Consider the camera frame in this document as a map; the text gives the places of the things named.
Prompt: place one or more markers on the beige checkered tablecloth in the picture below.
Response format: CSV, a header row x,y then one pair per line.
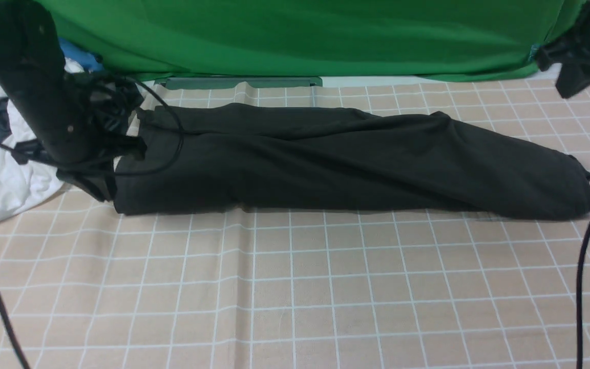
x,y
88,288

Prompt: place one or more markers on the dark teal crumpled shirt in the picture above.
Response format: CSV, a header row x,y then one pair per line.
x,y
111,101

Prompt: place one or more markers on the binder clip on backdrop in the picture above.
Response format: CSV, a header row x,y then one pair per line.
x,y
533,51

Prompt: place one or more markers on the white crumpled shirt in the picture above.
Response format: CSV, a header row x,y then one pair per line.
x,y
22,187

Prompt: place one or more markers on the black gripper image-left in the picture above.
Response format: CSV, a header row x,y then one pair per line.
x,y
61,123

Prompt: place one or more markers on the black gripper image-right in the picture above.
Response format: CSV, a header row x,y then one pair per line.
x,y
574,75

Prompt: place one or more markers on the green backdrop cloth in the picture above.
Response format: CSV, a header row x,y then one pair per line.
x,y
456,41

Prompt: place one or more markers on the dark gray long-sleeved shirt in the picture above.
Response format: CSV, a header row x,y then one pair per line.
x,y
344,159

